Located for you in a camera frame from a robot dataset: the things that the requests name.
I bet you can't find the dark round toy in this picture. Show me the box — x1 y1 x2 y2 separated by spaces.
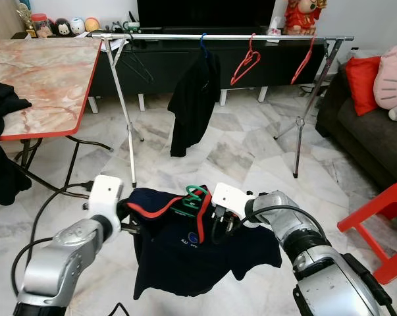
53 18 71 39

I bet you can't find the orange round toy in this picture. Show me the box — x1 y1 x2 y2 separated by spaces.
86 17 102 34

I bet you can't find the red fortune god figurine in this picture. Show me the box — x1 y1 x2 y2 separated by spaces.
284 0 325 35

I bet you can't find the red plastic stool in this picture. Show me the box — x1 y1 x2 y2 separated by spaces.
336 179 397 285

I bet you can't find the pink cat face cushion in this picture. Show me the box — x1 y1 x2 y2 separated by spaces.
373 45 397 122

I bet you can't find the white round toy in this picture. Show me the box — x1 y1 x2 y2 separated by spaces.
70 18 87 36

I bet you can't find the white pink tissue box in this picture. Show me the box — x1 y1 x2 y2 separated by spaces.
268 16 283 37

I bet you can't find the tall slim ornament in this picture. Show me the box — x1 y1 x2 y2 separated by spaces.
17 0 33 34

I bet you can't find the light wooden cabinet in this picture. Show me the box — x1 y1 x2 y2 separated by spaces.
0 0 29 43

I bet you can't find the black wire hanger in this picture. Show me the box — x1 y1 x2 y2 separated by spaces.
122 39 158 85

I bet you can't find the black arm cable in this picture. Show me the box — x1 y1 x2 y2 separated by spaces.
215 204 344 244
11 181 100 303

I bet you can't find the black logo T-shirt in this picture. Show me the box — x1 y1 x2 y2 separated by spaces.
169 49 222 159

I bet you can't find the black television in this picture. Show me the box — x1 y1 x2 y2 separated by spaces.
138 0 277 28

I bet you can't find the green hanger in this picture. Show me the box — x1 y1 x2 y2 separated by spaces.
169 184 212 218

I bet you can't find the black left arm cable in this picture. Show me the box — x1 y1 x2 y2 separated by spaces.
11 181 100 303

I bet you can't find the blue hanger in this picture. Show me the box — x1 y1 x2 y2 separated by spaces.
199 33 211 55

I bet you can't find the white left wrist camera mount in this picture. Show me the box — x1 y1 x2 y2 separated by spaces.
93 174 125 228

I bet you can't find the red cushion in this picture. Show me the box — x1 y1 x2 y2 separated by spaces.
345 56 383 116

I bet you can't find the white paper stack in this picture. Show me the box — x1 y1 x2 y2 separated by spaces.
103 33 133 50

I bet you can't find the red plastic hanger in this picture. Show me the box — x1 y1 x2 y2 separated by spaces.
290 36 319 85
230 34 261 86

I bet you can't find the red lid jar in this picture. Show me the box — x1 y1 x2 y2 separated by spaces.
32 13 53 39

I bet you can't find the dark brown sofa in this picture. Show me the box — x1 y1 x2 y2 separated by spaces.
315 46 397 192

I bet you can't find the silver clothes rack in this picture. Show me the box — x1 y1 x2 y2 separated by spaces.
90 33 356 188

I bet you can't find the plain black shirt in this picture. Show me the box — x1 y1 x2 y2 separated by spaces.
0 80 33 206

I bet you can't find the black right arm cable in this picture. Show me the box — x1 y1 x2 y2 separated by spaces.
215 204 344 244

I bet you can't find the navy shirt with red stripe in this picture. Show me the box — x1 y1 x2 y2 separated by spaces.
126 186 283 300

